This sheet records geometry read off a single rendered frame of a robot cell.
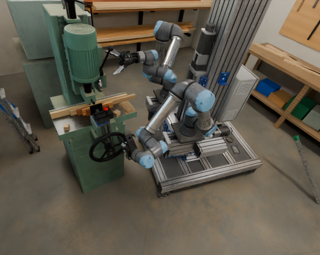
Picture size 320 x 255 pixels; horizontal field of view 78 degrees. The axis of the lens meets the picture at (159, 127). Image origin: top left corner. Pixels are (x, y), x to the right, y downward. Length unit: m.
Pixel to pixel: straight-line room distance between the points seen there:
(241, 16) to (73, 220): 2.08
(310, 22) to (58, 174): 3.91
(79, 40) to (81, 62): 0.13
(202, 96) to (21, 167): 2.06
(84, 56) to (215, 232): 1.88
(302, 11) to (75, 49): 3.38
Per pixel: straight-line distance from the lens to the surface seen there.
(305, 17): 3.95
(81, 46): 1.28
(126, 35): 3.76
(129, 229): 2.06
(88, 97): 1.51
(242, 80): 1.73
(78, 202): 2.20
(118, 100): 1.68
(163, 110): 1.18
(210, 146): 1.74
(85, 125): 1.52
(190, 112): 1.50
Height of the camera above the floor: 1.97
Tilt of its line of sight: 44 degrees down
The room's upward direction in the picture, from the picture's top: 12 degrees clockwise
